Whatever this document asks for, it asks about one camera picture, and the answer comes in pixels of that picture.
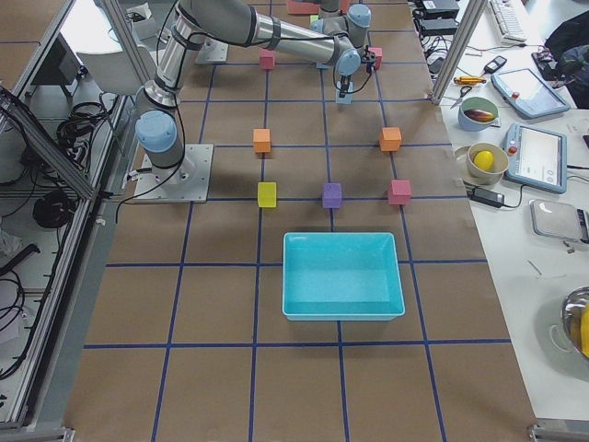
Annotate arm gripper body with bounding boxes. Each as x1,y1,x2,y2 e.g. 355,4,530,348
335,76,353,104

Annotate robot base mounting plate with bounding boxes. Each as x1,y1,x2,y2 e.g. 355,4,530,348
133,144,214,204

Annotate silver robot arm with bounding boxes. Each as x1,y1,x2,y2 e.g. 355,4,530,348
135,1,372,174
310,0,372,49

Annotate pink block back right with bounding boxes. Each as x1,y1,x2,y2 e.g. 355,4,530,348
367,46,383,71

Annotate pink block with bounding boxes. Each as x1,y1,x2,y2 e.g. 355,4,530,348
259,49,276,71
387,180,412,205
367,46,383,71

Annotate orange foam block right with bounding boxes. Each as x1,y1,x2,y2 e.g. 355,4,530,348
379,127,402,152

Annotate orange foam block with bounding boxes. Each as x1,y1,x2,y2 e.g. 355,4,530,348
252,128,271,154
379,127,402,152

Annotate pink block back left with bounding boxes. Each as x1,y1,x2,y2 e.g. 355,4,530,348
259,49,276,71

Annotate red tray at back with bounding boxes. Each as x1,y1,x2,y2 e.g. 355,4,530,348
286,0,319,16

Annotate orange foam block left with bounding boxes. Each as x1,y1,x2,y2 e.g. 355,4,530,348
252,128,271,154

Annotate purple foam block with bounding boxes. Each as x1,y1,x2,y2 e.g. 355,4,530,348
321,182,342,209

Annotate pink block front right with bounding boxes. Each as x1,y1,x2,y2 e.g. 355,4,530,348
387,180,412,205

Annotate scissors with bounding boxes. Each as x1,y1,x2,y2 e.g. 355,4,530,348
451,85,473,109

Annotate yellow foam block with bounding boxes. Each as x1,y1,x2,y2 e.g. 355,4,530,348
257,181,277,208

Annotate green bowl with object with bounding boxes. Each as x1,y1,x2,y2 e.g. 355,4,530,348
457,97,499,132

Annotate black phone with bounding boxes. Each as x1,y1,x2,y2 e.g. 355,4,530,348
483,56,506,75

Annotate yellow lemon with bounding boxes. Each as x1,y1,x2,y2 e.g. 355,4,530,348
472,150,494,171

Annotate beige bowl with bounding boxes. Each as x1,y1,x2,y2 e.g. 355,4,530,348
466,143,509,185

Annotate black power adapter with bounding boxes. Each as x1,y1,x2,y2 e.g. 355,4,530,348
467,187,504,208

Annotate white keyboard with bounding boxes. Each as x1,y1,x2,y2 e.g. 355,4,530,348
488,0,527,44

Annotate teach pendant far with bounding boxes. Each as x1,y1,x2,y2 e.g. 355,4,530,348
491,68,571,119

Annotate teach pendant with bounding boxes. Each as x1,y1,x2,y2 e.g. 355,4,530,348
502,123,568,194
491,68,571,119

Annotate turquoise plastic bin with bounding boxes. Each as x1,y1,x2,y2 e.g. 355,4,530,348
283,232,406,321

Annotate teach pendant near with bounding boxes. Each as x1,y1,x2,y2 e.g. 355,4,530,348
502,123,568,194

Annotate grey kitchen scale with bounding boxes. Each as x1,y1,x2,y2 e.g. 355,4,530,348
530,199,588,244

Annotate black monitor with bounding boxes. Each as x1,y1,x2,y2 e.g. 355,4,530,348
31,33,83,97

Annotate metal bowl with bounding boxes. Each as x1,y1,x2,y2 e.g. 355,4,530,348
549,286,588,363

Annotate orange handled tool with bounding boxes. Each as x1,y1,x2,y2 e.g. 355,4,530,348
453,76,487,86

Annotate aluminium frame post right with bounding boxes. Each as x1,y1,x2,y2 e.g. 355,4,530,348
431,0,487,105

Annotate aluminium frame post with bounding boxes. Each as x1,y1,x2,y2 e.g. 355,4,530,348
102,0,156,100
431,0,487,105

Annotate aluminium frame post left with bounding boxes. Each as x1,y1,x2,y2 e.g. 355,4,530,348
102,0,156,100

